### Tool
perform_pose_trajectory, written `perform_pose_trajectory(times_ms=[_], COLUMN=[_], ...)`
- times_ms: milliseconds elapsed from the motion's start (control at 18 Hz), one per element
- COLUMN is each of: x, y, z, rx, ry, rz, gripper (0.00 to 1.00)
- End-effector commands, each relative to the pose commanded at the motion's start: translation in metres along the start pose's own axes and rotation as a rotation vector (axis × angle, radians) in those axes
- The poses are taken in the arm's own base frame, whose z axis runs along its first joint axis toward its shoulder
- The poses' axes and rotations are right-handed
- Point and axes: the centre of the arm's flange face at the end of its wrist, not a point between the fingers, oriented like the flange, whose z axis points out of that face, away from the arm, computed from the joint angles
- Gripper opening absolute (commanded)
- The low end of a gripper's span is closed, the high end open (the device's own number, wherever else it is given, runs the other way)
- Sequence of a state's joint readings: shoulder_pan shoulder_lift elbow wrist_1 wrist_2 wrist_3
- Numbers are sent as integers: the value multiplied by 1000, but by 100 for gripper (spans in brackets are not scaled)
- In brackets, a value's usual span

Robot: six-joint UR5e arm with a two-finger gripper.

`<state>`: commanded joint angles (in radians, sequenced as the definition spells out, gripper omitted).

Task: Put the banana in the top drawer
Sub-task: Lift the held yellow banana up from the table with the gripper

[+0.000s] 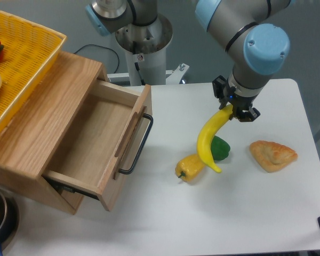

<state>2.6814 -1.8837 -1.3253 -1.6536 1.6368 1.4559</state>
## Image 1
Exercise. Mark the wooden drawer cabinet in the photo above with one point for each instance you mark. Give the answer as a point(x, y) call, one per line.
point(32, 136)

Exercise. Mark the black drawer handle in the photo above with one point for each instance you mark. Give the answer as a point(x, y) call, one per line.
point(141, 145)

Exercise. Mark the yellow toy banana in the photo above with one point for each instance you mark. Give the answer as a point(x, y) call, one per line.
point(207, 133)

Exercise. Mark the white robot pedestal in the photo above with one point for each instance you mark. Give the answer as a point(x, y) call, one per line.
point(145, 52)

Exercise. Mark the open wooden top drawer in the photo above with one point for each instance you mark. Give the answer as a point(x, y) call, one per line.
point(103, 137)

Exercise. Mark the yellow plastic basket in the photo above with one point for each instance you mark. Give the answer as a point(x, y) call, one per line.
point(29, 52)

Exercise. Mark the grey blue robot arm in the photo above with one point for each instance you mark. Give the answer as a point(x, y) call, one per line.
point(257, 48)

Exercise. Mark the toy baked pastry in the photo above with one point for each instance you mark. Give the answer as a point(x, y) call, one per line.
point(272, 156)

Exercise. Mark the dark metal pot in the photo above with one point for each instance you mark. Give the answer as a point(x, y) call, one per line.
point(9, 220)

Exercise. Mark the green toy bell pepper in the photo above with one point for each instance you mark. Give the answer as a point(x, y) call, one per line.
point(219, 148)

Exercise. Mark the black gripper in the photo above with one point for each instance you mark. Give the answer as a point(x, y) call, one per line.
point(242, 106)

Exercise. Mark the yellow toy bell pepper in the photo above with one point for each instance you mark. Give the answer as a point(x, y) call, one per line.
point(189, 168)

